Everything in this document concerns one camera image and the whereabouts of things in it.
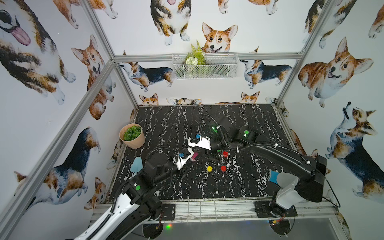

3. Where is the magenta paint jar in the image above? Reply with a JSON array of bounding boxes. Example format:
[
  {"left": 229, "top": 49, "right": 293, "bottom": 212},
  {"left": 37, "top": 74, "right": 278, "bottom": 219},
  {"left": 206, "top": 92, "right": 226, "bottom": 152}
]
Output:
[{"left": 191, "top": 153, "right": 199, "bottom": 161}]

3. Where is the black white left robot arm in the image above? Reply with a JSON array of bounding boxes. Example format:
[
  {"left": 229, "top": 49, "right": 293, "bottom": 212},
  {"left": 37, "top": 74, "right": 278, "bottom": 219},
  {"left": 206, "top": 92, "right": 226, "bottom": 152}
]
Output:
[{"left": 77, "top": 147, "right": 198, "bottom": 240}]

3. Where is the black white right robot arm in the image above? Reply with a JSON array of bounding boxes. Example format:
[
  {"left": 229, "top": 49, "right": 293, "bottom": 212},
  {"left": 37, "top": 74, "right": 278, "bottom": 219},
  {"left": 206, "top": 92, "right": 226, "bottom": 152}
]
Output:
[{"left": 199, "top": 114, "right": 327, "bottom": 216}]

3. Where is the light blue silicone spatula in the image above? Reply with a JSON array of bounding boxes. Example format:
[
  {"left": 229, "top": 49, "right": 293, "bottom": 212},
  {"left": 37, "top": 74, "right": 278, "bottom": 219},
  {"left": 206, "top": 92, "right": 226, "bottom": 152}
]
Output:
[{"left": 130, "top": 157, "right": 143, "bottom": 176}]

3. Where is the beige paper plant pot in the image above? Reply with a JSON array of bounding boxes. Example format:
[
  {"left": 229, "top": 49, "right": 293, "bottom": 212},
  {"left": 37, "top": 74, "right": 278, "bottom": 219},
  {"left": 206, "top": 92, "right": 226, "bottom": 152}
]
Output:
[{"left": 119, "top": 124, "right": 145, "bottom": 149}]

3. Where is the green moss plant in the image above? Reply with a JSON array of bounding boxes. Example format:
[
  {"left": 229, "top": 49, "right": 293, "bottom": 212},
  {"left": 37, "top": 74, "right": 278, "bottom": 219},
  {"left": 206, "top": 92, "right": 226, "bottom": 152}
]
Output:
[{"left": 123, "top": 126, "right": 142, "bottom": 142}]

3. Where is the green fern plant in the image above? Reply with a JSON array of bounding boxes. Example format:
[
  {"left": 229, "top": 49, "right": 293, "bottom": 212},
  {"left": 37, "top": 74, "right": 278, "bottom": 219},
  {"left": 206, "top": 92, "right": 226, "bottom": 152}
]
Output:
[{"left": 184, "top": 41, "right": 207, "bottom": 78}]

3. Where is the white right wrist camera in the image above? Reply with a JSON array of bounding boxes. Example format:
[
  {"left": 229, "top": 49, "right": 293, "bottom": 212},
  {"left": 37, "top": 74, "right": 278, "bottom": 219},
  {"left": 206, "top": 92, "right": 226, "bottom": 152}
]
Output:
[{"left": 188, "top": 134, "right": 212, "bottom": 150}]

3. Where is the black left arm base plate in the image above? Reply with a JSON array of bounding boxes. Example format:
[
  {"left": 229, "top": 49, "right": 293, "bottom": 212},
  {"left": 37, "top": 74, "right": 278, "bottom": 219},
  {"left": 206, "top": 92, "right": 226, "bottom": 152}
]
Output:
[{"left": 156, "top": 204, "right": 176, "bottom": 222}]

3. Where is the white wire mesh basket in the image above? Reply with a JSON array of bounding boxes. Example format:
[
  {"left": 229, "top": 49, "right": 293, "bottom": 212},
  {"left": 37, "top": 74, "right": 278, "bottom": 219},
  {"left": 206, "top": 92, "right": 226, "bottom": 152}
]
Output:
[{"left": 172, "top": 53, "right": 240, "bottom": 80}]

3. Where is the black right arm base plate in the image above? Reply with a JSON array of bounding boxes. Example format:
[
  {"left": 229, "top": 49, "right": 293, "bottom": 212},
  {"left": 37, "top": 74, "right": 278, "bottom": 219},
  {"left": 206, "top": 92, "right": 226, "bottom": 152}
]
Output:
[{"left": 254, "top": 201, "right": 298, "bottom": 218}]

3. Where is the aluminium front rail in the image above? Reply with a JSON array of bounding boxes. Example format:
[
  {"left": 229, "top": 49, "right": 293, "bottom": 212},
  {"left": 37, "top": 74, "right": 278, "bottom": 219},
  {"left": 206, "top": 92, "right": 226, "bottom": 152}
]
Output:
[{"left": 88, "top": 196, "right": 337, "bottom": 224}]

